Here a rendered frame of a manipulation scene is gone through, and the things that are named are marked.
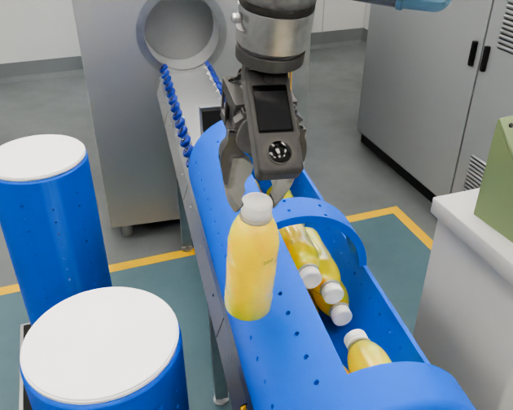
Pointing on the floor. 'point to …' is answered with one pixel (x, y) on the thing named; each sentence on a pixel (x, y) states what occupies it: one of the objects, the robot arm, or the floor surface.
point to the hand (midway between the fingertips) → (256, 205)
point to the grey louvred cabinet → (443, 88)
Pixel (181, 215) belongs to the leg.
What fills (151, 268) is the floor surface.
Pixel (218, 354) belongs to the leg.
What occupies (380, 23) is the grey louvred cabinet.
